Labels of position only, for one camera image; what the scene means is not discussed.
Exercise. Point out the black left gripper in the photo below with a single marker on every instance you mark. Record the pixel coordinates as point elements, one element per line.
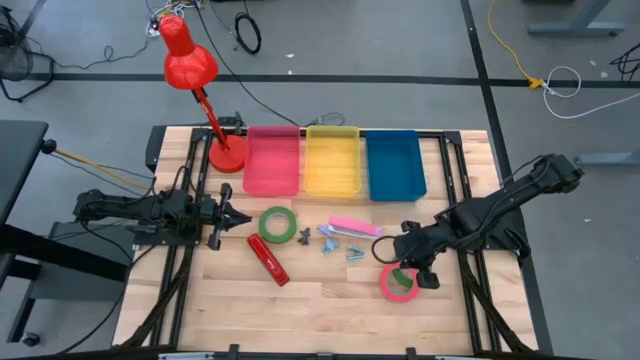
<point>212,215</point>

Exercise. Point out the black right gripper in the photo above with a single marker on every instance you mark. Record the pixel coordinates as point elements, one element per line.
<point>417,247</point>

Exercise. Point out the red tape roll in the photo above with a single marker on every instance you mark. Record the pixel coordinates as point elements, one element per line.
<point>400,300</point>

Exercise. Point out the red stapler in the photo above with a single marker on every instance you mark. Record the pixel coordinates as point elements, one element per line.
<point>267,259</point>

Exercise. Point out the pink stapler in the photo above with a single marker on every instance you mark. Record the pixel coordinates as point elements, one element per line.
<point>355,226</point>

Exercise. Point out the black staple remover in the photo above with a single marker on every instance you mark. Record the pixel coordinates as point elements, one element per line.
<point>304,236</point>

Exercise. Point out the light blue staple remover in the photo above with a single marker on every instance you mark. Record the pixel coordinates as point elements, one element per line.
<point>330,246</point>

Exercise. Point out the purple staple remover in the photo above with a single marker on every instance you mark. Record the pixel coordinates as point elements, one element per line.
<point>324,230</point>

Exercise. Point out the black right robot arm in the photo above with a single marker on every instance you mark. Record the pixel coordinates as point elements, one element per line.
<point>500,205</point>

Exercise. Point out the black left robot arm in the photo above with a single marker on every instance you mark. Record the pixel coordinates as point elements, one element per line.
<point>125,205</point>

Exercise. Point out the pink translucent plastic bin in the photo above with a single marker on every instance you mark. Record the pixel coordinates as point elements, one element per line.
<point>272,165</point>

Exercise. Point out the black power adapter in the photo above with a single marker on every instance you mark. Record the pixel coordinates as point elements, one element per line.
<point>230,121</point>

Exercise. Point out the blue plastic bin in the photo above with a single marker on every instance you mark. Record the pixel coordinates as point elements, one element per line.
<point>395,167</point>

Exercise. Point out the yellow translucent plastic bin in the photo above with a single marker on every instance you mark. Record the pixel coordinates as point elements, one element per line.
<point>332,165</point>

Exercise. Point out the red desk lamp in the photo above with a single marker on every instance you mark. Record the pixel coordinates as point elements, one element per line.
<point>190,65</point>

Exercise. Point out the white power strip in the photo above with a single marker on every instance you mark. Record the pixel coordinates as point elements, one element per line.
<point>152,31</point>

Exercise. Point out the black desk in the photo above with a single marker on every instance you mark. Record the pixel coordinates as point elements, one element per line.
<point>20,160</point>

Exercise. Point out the grey desk leg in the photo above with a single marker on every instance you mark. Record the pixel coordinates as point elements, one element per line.
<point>575,29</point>
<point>610,159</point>

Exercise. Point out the black floor fan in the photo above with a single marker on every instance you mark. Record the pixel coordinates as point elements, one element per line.
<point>15,60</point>

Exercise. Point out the black metal table frame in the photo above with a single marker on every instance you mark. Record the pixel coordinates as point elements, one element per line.
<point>452,137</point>

